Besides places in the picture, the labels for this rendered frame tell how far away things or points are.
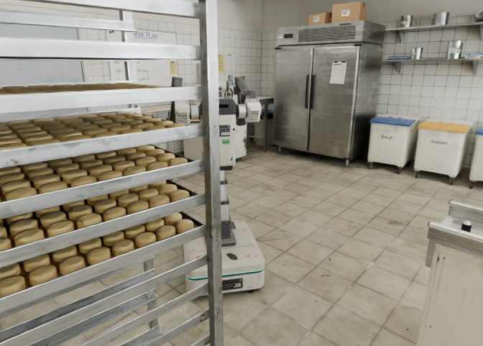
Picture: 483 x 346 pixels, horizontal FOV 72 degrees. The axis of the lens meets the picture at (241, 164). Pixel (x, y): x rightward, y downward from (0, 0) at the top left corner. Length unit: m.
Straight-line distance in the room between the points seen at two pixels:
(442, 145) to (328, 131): 1.48
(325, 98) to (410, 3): 1.75
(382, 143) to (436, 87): 1.10
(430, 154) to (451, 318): 3.60
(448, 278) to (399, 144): 3.72
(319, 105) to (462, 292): 4.03
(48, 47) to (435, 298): 1.48
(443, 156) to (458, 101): 0.92
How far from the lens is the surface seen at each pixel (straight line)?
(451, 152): 4.96
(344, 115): 5.03
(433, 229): 1.47
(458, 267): 1.49
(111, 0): 0.73
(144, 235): 0.89
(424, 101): 5.62
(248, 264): 2.25
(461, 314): 1.58
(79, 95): 0.70
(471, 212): 1.72
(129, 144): 0.74
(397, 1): 5.83
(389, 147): 5.15
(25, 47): 0.68
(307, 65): 5.29
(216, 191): 0.85
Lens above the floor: 1.47
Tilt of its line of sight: 16 degrees down
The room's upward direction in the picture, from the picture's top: straight up
